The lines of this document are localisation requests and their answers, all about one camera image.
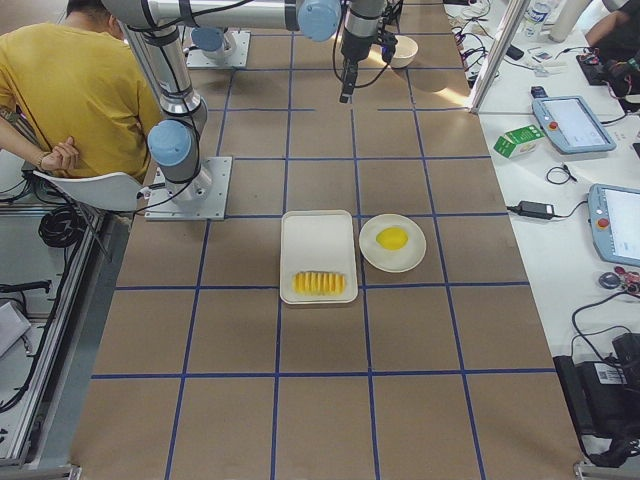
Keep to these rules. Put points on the cream rectangular tray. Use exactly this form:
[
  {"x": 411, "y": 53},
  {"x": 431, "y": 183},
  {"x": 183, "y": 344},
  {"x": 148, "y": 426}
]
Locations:
[{"x": 317, "y": 240}]

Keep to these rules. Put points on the teach pendant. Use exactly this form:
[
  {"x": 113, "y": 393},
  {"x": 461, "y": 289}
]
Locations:
[
  {"x": 614, "y": 223},
  {"x": 571, "y": 126}
]

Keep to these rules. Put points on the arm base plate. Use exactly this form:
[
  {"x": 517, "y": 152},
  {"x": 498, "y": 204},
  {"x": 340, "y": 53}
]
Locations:
[
  {"x": 214, "y": 48},
  {"x": 204, "y": 198}
]

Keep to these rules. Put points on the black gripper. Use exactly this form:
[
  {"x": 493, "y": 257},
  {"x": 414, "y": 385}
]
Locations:
[{"x": 356, "y": 49}]

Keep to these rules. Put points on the aluminium frame post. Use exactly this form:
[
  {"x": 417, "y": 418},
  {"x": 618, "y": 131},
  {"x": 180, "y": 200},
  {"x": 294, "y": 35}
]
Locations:
[{"x": 504, "y": 34}]

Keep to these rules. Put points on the sliced yellow food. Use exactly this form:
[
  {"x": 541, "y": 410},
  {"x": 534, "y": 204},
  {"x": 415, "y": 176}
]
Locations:
[{"x": 319, "y": 283}]

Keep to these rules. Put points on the white chair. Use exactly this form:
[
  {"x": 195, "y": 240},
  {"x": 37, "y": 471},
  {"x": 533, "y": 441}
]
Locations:
[{"x": 115, "y": 192}]

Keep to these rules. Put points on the person in yellow shirt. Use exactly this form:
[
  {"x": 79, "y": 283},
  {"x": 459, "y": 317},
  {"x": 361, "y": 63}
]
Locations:
[{"x": 82, "y": 92}]

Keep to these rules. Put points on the yellow lemon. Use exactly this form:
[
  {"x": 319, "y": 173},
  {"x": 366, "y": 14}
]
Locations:
[{"x": 392, "y": 238}]

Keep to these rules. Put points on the water bottle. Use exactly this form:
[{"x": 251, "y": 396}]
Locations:
[{"x": 534, "y": 19}]

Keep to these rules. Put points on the white bowl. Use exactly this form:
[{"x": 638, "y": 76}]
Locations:
[{"x": 406, "y": 50}]

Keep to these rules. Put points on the upper teach pendant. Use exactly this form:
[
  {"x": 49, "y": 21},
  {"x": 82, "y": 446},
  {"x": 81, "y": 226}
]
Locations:
[{"x": 571, "y": 126}]

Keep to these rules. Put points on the lower teach pendant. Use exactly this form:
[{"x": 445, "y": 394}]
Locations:
[{"x": 614, "y": 223}]

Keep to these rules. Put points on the green white carton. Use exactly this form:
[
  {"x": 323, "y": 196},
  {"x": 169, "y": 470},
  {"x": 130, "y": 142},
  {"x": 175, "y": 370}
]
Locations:
[{"x": 519, "y": 141}]

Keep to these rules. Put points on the cream round plate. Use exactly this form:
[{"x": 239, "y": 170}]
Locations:
[{"x": 398, "y": 261}]

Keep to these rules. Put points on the black laptop charger brick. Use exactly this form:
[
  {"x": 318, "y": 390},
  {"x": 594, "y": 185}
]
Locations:
[{"x": 531, "y": 209}]

